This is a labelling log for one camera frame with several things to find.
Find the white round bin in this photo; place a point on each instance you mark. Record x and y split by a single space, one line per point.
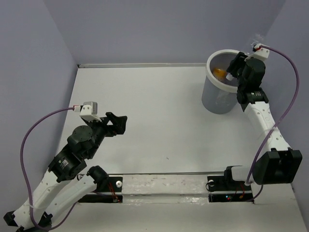
219 97

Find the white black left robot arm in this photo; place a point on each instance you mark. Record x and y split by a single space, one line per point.
48 201

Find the clear bottle white-blue cap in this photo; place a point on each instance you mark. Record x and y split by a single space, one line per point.
252 49

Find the aluminium table edge rail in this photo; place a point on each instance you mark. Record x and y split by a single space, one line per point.
139 65

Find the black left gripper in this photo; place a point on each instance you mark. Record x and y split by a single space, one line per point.
119 127

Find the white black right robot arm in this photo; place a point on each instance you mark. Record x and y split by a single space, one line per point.
275 161

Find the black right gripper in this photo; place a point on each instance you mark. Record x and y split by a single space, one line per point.
238 61

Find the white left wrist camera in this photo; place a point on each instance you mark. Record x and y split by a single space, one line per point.
88 111

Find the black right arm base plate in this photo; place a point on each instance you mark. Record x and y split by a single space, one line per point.
225 191

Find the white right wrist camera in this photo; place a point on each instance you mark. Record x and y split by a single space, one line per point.
259 52

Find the orange blue label bottle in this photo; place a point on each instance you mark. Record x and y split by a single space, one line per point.
219 73

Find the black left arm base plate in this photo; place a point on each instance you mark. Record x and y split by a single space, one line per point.
110 193

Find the right aluminium table rail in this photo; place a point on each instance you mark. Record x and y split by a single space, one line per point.
274 120

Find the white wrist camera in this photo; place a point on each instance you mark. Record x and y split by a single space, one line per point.
88 111
259 52

